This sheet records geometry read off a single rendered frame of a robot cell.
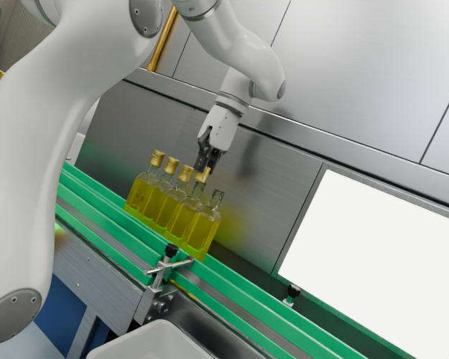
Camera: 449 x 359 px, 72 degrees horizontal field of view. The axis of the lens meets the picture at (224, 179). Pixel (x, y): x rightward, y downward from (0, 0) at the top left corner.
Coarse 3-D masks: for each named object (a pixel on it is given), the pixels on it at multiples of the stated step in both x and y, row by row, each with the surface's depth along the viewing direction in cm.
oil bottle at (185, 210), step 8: (184, 200) 81; (192, 200) 81; (176, 208) 82; (184, 208) 81; (192, 208) 80; (176, 216) 82; (184, 216) 81; (192, 216) 81; (176, 224) 82; (184, 224) 80; (168, 232) 82; (176, 232) 81; (184, 232) 81; (176, 240) 81
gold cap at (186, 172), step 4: (184, 168) 84; (188, 168) 84; (192, 168) 84; (180, 172) 84; (184, 172) 84; (188, 172) 84; (192, 172) 85; (180, 176) 84; (184, 176) 84; (188, 176) 84; (180, 180) 84; (184, 180) 84; (188, 180) 85
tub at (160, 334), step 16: (160, 320) 69; (128, 336) 60; (144, 336) 64; (160, 336) 69; (176, 336) 67; (96, 352) 53; (112, 352) 56; (128, 352) 61; (144, 352) 66; (160, 352) 68; (176, 352) 67; (192, 352) 65
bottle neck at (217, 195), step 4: (216, 192) 79; (220, 192) 79; (212, 196) 80; (216, 196) 79; (220, 196) 79; (212, 200) 80; (216, 200) 79; (220, 200) 80; (208, 204) 80; (212, 204) 79; (216, 204) 80; (216, 208) 80
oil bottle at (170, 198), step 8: (168, 192) 84; (176, 192) 83; (184, 192) 85; (160, 200) 85; (168, 200) 84; (176, 200) 83; (160, 208) 85; (168, 208) 83; (160, 216) 84; (168, 216) 83; (152, 224) 85; (160, 224) 84; (168, 224) 84; (160, 232) 84
